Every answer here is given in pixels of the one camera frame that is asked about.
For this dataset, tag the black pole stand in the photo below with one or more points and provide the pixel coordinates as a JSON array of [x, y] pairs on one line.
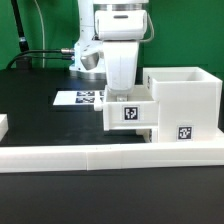
[[22, 62]]

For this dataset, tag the white drawer tray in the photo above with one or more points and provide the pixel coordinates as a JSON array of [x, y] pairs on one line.
[[138, 112], [149, 135]]

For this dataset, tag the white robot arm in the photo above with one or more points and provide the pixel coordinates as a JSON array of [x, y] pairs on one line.
[[88, 54]]

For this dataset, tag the white drawer cabinet box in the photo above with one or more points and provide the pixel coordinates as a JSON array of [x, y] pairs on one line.
[[189, 102]]

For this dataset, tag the white U-shaped fence wall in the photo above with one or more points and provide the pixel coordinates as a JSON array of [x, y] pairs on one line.
[[105, 157]]

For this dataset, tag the white fiducial marker sheet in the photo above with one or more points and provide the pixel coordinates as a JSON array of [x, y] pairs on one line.
[[80, 97]]

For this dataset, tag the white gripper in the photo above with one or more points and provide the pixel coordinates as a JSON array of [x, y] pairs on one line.
[[120, 33]]

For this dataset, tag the white front drawer tray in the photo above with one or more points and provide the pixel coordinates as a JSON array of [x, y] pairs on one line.
[[149, 135]]

